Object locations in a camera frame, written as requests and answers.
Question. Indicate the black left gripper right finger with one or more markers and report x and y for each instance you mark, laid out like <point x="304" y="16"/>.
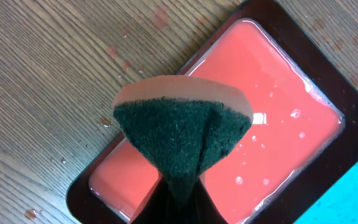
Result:
<point x="203" y="210"/>

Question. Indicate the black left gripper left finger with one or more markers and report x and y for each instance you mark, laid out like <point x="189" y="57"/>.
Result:
<point x="157" y="206"/>

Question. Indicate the green and pink sponge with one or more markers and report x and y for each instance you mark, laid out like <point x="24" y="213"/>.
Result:
<point x="182" y="125"/>

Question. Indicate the dark tray with red liquid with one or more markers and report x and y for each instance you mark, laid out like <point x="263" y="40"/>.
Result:
<point x="303" y="137"/>

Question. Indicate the teal plastic tray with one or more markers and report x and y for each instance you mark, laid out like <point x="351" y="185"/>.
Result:
<point x="339" y="205"/>

